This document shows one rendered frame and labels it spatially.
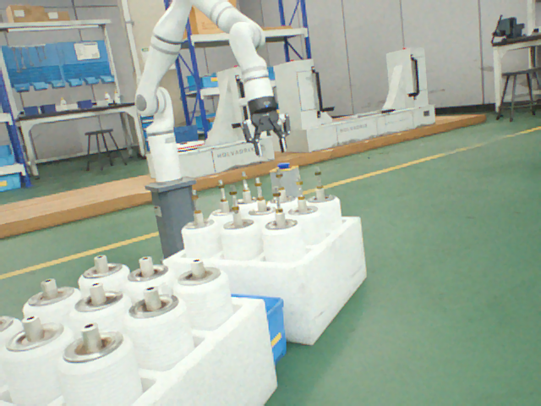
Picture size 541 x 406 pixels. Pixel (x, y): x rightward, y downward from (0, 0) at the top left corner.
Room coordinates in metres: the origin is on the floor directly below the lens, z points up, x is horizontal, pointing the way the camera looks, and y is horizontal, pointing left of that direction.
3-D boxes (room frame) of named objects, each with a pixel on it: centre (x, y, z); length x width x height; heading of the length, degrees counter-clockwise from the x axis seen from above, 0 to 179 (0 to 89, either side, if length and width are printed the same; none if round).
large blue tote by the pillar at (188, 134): (5.90, 1.01, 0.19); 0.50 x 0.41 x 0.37; 35
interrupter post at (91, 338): (0.58, 0.25, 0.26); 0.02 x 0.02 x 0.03
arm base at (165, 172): (1.67, 0.34, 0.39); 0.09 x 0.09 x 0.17; 30
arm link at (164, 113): (1.67, 0.34, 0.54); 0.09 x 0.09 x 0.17; 52
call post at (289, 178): (1.50, -0.06, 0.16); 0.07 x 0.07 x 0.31; 59
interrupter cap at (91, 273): (0.90, 0.34, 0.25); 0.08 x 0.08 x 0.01
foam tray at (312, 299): (1.21, 0.02, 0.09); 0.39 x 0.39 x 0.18; 59
